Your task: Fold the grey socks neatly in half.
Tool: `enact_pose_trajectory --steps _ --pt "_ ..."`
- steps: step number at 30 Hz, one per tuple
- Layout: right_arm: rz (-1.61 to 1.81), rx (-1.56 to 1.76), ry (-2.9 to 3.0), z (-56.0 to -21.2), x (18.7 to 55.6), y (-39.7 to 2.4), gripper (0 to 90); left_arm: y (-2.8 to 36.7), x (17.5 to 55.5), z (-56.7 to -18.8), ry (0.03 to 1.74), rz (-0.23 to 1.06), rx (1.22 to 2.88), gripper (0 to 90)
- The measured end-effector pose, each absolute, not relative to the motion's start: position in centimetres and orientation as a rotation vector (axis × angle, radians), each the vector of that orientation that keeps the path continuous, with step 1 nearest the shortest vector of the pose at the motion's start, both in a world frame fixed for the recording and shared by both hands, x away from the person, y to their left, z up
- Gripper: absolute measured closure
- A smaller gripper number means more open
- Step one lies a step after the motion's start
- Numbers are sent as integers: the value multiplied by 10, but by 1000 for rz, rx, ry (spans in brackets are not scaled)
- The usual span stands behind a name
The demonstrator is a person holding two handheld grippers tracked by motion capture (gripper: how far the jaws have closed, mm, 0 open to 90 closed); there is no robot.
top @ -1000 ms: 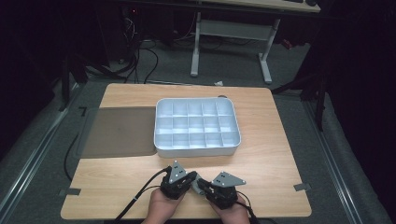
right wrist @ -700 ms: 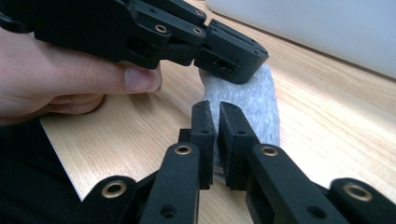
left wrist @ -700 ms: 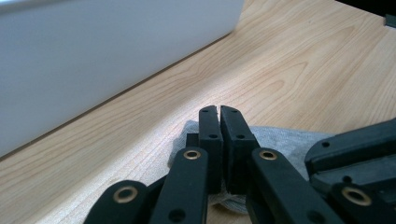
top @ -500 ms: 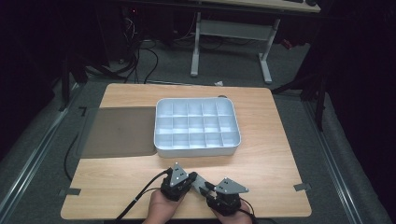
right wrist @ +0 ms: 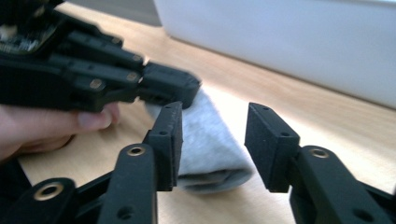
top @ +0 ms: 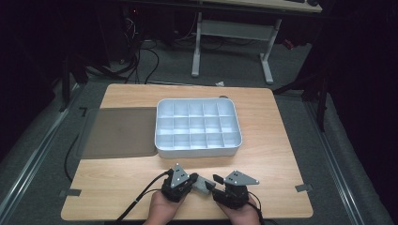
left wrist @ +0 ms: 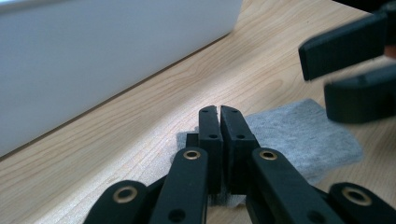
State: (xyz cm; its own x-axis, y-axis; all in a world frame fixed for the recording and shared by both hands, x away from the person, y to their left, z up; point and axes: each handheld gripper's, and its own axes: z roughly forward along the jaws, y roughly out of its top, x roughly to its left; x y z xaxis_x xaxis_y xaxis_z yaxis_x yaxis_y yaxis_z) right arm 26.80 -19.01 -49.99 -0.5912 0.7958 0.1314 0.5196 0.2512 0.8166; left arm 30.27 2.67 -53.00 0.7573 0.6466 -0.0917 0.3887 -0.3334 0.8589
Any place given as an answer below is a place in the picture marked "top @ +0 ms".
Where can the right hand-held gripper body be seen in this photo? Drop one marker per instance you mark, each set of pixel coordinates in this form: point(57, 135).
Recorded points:
point(233, 195)

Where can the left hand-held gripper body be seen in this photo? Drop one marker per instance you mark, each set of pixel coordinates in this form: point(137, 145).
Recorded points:
point(175, 186)

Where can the grey sock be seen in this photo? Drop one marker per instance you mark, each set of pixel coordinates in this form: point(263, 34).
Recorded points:
point(201, 185)

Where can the person's right hand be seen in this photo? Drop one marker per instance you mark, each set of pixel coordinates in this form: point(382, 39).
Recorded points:
point(245, 217)

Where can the person's left hand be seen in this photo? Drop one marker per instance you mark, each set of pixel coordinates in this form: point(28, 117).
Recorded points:
point(161, 212)

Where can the white divided storage box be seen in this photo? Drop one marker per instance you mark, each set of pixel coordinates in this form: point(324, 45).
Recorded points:
point(197, 125)

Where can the grey tape piece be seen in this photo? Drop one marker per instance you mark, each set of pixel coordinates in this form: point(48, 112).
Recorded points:
point(71, 192)
point(303, 187)

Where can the translucent grey lid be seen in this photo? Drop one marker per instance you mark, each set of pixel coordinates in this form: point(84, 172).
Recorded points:
point(122, 132)

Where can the small dark round disc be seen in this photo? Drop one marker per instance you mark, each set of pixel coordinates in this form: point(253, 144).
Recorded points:
point(223, 97)

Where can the white paper scrap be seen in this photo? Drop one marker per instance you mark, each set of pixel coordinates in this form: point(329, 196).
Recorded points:
point(220, 83)

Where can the black stand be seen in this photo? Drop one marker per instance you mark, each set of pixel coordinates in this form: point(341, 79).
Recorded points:
point(65, 87)
point(322, 103)

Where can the white-legged desk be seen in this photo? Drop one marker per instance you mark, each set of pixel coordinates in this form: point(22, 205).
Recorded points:
point(234, 30)

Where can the red object under desk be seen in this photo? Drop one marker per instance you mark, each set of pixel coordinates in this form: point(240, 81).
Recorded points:
point(288, 44)

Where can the dark computer tower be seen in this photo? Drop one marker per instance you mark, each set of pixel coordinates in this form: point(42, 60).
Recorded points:
point(122, 34)

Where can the metal floor rail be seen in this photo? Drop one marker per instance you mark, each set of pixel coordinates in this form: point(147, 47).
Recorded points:
point(34, 156)
point(334, 168)

